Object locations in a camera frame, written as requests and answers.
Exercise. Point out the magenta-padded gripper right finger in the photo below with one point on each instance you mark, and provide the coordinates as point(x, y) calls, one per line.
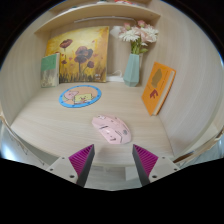
point(161, 167)

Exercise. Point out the pink computer mouse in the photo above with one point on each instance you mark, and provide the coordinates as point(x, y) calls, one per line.
point(111, 130)

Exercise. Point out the white light bar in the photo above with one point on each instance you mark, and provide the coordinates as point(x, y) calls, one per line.
point(103, 19)

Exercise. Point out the pale teal faceted vase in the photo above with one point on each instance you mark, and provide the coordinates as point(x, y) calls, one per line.
point(132, 71)

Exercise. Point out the yellow poppy flower painting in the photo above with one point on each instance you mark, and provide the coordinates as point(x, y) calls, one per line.
point(83, 53)

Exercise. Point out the wooden shelf with ornaments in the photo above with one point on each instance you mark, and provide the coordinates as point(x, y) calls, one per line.
point(100, 11)

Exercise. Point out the pink and white flower bouquet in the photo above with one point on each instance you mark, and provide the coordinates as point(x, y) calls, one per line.
point(138, 35)

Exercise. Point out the round blue cartoon mouse pad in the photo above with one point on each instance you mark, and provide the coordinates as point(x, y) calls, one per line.
point(80, 96)

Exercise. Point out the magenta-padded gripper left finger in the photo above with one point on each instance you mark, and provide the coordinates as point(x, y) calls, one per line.
point(63, 168)

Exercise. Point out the orange book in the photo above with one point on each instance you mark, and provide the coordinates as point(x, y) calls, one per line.
point(157, 88)

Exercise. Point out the green and beige book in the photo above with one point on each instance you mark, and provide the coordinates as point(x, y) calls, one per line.
point(50, 70)

